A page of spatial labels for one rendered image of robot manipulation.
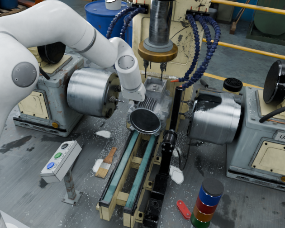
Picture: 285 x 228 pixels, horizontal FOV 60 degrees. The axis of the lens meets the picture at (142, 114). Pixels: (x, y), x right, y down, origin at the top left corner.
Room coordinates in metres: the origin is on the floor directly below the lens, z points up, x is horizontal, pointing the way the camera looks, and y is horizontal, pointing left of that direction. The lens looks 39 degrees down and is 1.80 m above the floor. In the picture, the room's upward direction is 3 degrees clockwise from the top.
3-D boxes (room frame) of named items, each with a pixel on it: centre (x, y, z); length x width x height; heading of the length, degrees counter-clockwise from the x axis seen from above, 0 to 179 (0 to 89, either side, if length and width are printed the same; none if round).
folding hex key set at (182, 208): (0.58, -0.20, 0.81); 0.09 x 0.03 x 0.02; 29
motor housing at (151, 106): (1.00, -0.04, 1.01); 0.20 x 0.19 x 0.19; 165
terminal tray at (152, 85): (1.04, -0.05, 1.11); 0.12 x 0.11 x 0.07; 165
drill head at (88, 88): (1.09, 0.30, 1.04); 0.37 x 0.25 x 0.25; 76
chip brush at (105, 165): (0.82, 0.16, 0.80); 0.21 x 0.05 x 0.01; 166
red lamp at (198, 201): (0.42, -0.21, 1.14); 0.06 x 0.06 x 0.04
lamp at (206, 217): (0.42, -0.21, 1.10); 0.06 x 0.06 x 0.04
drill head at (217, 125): (0.93, -0.36, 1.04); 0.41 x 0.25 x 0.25; 76
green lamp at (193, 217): (0.42, -0.21, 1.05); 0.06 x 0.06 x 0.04
